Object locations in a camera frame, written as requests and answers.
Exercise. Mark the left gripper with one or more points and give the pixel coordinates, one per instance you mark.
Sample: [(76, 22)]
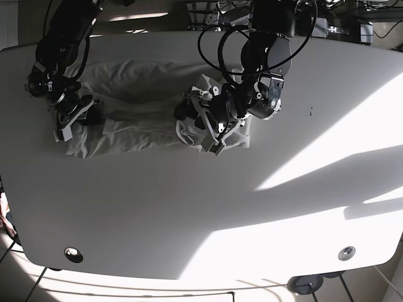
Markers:
[(210, 115)]

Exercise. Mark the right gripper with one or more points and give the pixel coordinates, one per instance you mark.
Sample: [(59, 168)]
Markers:
[(67, 105)]

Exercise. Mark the white T-shirt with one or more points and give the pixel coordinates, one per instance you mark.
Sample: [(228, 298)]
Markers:
[(137, 110)]

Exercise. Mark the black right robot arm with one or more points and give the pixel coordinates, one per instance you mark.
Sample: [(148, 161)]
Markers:
[(71, 23)]

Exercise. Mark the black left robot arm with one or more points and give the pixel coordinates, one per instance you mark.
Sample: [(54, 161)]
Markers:
[(265, 58)]

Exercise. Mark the left table grommet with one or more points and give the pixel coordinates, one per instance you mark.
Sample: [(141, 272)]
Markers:
[(73, 255)]

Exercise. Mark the table grommet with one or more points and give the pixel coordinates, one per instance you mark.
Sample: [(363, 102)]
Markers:
[(73, 255), (346, 253)]

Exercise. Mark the grey power adapter box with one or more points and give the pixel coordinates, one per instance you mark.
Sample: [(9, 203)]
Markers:
[(366, 34)]

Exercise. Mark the round black stand base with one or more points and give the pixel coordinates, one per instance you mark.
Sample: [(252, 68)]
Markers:
[(305, 285)]

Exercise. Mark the right table grommet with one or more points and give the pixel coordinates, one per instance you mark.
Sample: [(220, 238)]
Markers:
[(346, 253)]

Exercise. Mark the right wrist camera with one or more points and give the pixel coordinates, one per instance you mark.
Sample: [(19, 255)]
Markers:
[(64, 134)]

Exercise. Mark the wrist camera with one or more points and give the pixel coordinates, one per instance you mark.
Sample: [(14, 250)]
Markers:
[(64, 134), (213, 147)]

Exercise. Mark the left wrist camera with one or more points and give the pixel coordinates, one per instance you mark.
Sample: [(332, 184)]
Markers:
[(213, 147)]

